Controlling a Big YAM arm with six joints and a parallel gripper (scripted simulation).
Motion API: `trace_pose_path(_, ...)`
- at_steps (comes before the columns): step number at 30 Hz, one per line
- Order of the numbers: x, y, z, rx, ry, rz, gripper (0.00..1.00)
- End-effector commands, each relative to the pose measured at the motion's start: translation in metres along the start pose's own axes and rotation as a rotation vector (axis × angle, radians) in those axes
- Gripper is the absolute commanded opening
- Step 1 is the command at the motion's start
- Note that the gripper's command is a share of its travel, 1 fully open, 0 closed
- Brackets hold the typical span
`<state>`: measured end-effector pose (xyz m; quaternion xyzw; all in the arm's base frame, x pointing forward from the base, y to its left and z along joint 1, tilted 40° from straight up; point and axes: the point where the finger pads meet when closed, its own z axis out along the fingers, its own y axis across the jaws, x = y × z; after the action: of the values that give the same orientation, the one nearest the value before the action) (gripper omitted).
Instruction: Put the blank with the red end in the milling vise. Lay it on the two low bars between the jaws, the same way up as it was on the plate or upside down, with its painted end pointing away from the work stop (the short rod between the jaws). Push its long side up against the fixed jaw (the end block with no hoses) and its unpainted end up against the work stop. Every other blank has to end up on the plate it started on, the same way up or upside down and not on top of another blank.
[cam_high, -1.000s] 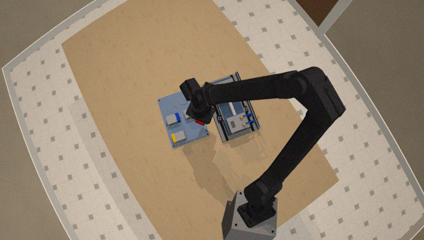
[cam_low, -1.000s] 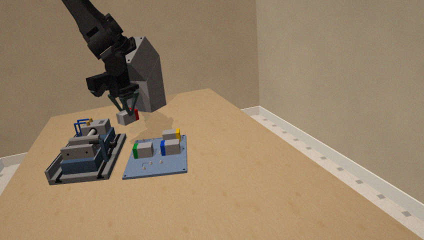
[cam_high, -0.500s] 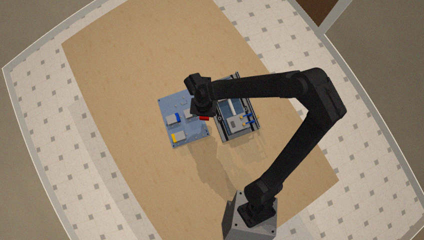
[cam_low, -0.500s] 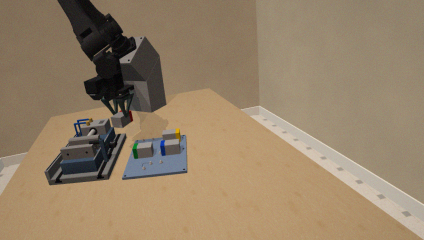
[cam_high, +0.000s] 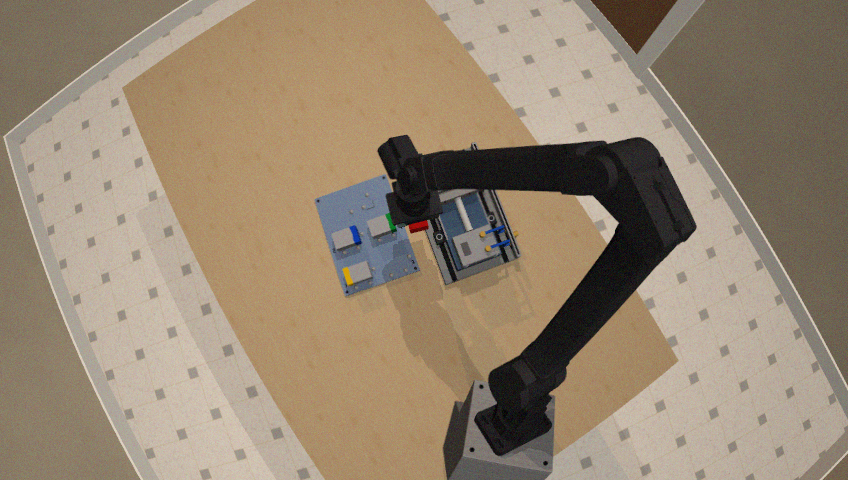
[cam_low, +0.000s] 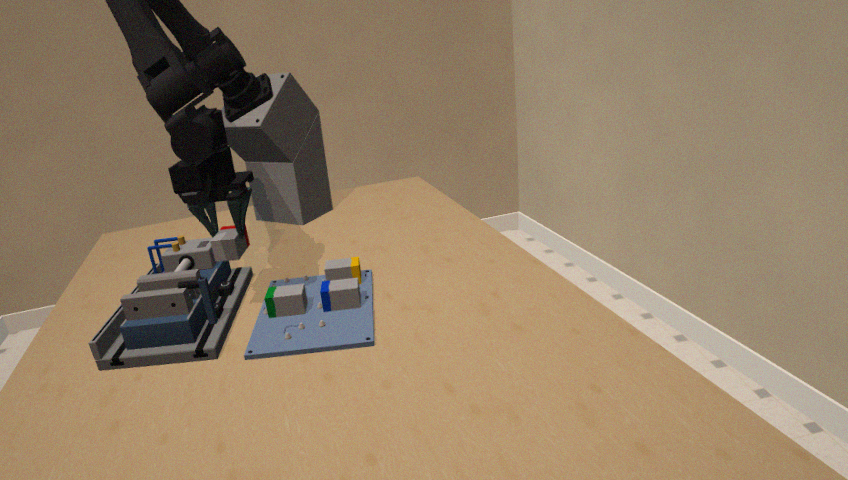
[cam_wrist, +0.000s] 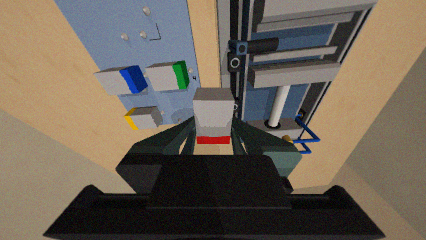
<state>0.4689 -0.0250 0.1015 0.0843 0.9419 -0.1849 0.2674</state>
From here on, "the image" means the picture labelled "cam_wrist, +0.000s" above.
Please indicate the grey block with green end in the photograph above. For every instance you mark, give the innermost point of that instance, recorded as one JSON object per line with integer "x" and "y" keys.
{"x": 168, "y": 76}

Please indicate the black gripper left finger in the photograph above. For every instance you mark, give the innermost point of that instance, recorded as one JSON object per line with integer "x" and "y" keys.
{"x": 169, "y": 141}

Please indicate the grey block with yellow end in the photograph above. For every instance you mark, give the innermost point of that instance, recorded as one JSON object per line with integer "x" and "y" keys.
{"x": 144, "y": 117}

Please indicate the grey flat bar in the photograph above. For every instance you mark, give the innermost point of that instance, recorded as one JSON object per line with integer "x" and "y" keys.
{"x": 292, "y": 53}
{"x": 302, "y": 22}

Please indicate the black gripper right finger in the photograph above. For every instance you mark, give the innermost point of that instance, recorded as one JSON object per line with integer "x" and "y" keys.
{"x": 284, "y": 154}

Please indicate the grey block with red end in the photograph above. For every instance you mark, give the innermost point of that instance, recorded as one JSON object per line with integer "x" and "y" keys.
{"x": 213, "y": 112}

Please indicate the grey block with blue end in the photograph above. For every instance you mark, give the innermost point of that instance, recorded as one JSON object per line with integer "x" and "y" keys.
{"x": 122, "y": 80}

